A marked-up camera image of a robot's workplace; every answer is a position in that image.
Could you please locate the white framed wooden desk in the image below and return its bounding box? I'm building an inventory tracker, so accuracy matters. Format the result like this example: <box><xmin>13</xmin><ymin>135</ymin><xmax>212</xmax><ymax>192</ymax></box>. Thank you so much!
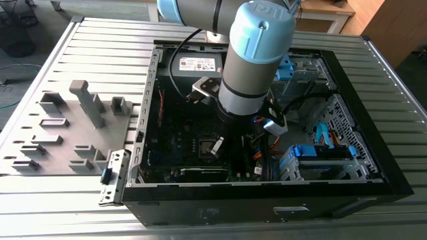
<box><xmin>296</xmin><ymin>0</ymin><xmax>356</xmax><ymax>35</ymax></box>

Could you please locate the wooden cabinet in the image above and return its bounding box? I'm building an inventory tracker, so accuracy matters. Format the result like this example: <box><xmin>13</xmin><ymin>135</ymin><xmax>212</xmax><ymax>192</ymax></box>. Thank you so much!
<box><xmin>339</xmin><ymin>0</ymin><xmax>427</xmax><ymax>71</ymax></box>

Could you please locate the metal socket cover frame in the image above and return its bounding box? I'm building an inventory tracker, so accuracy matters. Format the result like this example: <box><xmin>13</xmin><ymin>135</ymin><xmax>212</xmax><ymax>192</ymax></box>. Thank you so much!
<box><xmin>197</xmin><ymin>138</ymin><xmax>220</xmax><ymax>161</ymax></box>

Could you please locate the blue flat data wire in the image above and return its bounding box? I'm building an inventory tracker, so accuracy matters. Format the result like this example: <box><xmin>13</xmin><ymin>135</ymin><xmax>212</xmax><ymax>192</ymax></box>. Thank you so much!
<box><xmin>313</xmin><ymin>123</ymin><xmax>332</xmax><ymax>151</ymax></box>

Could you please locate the CPU with silver top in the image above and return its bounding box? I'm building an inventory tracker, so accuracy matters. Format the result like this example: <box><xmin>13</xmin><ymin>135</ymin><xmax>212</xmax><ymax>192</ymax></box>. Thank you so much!
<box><xmin>199</xmin><ymin>142</ymin><xmax>215</xmax><ymax>156</ymax></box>

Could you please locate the orange wire bundle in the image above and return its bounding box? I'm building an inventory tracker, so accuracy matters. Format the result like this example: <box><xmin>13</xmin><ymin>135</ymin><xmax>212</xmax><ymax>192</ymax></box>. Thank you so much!
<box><xmin>252</xmin><ymin>134</ymin><xmax>285</xmax><ymax>161</ymax></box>

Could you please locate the grey power supply unit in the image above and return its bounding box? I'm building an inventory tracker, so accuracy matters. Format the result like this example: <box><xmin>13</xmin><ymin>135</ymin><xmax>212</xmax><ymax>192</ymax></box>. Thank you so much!
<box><xmin>155</xmin><ymin>51</ymin><xmax>228</xmax><ymax>101</ymax></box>

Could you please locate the blue black bracket clip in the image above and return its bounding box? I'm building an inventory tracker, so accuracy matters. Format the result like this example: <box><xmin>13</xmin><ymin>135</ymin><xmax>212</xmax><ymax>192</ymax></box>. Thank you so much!
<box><xmin>98</xmin><ymin>167</ymin><xmax>115</xmax><ymax>186</ymax></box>

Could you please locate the black open PC case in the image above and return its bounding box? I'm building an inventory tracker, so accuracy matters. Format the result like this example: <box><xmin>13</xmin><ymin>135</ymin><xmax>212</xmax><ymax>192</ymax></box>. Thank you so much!
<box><xmin>120</xmin><ymin>39</ymin><xmax>415</xmax><ymax>227</ymax></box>

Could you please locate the black RAM slot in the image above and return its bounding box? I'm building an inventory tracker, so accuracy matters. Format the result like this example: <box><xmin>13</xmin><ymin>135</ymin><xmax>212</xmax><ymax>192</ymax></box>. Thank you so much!
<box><xmin>229</xmin><ymin>139</ymin><xmax>240</xmax><ymax>180</ymax></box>
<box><xmin>239</xmin><ymin>136</ymin><xmax>253</xmax><ymax>180</ymax></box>

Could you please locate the hard disk in blue carrier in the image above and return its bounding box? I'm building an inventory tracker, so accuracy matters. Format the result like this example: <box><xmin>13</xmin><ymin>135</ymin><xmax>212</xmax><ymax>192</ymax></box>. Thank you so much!
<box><xmin>289</xmin><ymin>145</ymin><xmax>360</xmax><ymax>181</ymax></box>

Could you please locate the blue plastic drive latch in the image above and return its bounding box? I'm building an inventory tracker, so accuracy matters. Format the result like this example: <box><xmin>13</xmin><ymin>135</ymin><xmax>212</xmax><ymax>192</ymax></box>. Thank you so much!
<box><xmin>275</xmin><ymin>69</ymin><xmax>295</xmax><ymax>82</ymax></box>
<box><xmin>279</xmin><ymin>54</ymin><xmax>295</xmax><ymax>71</ymax></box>

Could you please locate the red black twisted wire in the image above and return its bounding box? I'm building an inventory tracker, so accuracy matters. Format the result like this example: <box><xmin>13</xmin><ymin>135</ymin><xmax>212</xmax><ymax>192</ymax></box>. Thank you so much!
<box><xmin>152</xmin><ymin>88</ymin><xmax>165</xmax><ymax>141</ymax></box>

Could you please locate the grey metal drive cage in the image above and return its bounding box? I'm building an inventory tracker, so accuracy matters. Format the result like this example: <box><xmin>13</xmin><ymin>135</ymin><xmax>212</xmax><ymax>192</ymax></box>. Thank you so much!
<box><xmin>268</xmin><ymin>51</ymin><xmax>336</xmax><ymax>118</ymax></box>

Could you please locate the black graphics card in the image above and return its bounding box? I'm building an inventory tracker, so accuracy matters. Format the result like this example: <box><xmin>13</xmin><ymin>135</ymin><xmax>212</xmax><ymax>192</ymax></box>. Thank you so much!
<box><xmin>169</xmin><ymin>166</ymin><xmax>231</xmax><ymax>184</ymax></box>

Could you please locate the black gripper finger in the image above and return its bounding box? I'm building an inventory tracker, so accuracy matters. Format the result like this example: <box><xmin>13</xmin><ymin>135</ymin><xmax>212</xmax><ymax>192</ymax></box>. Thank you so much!
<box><xmin>208</xmin><ymin>136</ymin><xmax>227</xmax><ymax>159</ymax></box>

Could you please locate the green motherboard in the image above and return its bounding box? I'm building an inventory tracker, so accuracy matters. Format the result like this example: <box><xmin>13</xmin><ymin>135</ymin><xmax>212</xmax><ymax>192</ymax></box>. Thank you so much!
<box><xmin>137</xmin><ymin>82</ymin><xmax>264</xmax><ymax>185</ymax></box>

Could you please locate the grey metal disk bay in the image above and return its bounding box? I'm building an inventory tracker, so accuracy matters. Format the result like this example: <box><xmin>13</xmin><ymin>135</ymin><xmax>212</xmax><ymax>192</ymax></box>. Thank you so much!
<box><xmin>272</xmin><ymin>144</ymin><xmax>384</xmax><ymax>185</ymax></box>

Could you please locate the black camera cable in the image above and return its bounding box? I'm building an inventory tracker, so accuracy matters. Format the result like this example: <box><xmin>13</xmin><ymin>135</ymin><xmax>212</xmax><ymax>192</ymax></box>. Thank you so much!
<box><xmin>168</xmin><ymin>27</ymin><xmax>208</xmax><ymax>105</ymax></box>

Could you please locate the metal slot retainer bracket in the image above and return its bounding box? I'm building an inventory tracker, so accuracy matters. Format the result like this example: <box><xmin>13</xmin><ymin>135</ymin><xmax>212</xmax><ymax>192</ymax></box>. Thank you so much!
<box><xmin>97</xmin><ymin>149</ymin><xmax>132</xmax><ymax>207</ymax></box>

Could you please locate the grey parts rack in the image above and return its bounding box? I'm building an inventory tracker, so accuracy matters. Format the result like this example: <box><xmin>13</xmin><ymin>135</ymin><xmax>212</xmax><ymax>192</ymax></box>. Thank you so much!
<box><xmin>0</xmin><ymin>79</ymin><xmax>140</xmax><ymax>178</ymax></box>

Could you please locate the black mesh trash bin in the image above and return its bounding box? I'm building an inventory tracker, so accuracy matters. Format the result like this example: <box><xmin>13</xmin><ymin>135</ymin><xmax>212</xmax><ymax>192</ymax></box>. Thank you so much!
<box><xmin>0</xmin><ymin>0</ymin><xmax>38</xmax><ymax>59</ymax></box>

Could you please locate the orange disk power wire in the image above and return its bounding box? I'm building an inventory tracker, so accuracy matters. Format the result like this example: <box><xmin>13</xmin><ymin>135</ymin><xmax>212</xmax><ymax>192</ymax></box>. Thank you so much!
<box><xmin>327</xmin><ymin>131</ymin><xmax>340</xmax><ymax>150</ymax></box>

